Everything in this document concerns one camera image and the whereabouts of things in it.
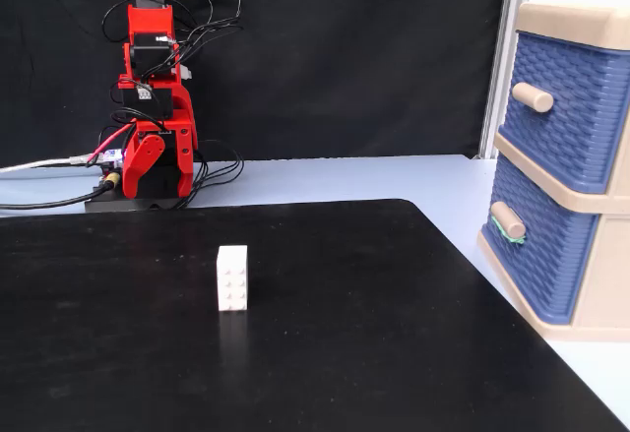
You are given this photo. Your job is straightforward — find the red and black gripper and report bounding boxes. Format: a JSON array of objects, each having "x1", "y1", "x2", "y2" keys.
[{"x1": 119, "y1": 81, "x2": 200, "y2": 200}]

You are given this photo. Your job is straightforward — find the white toy brick block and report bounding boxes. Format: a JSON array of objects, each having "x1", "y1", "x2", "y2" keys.
[{"x1": 216, "y1": 244, "x2": 249, "y2": 313}]

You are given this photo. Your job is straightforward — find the blue drawer green-banded handle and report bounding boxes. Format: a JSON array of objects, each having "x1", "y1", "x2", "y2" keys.
[{"x1": 480, "y1": 155, "x2": 600, "y2": 326}]

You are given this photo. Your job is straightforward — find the beige plastic drawer cabinet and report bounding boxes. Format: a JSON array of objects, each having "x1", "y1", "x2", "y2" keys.
[{"x1": 475, "y1": 2, "x2": 630, "y2": 342}]

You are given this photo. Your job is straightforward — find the black backdrop cloth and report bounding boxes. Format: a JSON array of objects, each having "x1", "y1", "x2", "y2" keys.
[{"x1": 0, "y1": 0, "x2": 511, "y2": 170}]

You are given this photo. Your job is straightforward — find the black table mat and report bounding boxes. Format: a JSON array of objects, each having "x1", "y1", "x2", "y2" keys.
[{"x1": 0, "y1": 199, "x2": 629, "y2": 432}]

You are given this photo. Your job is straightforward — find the green rubber band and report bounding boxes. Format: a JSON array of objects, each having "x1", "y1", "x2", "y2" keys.
[{"x1": 490, "y1": 215, "x2": 527, "y2": 245}]

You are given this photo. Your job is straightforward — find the black servo wire bundle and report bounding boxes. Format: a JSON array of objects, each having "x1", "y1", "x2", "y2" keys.
[{"x1": 100, "y1": 0, "x2": 245, "y2": 210}]

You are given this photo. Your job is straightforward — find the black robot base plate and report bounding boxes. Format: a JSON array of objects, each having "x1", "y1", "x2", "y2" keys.
[{"x1": 84, "y1": 163, "x2": 188, "y2": 214}]

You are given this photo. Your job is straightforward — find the black power cable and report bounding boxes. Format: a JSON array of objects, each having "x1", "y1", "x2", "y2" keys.
[{"x1": 0, "y1": 174, "x2": 122, "y2": 211}]

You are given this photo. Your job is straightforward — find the silver USB cable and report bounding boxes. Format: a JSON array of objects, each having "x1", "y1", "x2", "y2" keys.
[{"x1": 0, "y1": 154, "x2": 107, "y2": 175}]

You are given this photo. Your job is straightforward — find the aluminium frame post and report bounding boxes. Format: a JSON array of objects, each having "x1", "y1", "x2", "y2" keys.
[{"x1": 479, "y1": 0, "x2": 536, "y2": 160}]

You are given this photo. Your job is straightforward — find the blue woven drawer plain handle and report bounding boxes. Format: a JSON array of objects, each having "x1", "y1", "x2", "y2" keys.
[{"x1": 502, "y1": 31, "x2": 630, "y2": 195}]

